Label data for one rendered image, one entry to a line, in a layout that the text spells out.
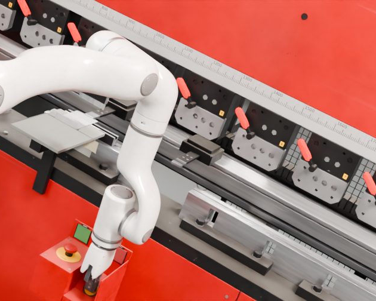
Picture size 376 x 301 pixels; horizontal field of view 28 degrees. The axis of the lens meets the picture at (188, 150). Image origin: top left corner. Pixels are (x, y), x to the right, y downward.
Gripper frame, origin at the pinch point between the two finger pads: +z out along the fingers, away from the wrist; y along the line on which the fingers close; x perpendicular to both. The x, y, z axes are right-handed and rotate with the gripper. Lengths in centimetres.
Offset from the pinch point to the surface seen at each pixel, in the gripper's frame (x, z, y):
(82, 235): -11.2, -5.7, -9.4
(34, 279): -14.1, 3.4, 6.6
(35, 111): -76, 5, -77
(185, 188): -52, 94, -234
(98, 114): -36, -22, -49
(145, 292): 9.3, 10.5, -21.9
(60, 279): -6.8, -1.1, 6.2
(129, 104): -32, -24, -63
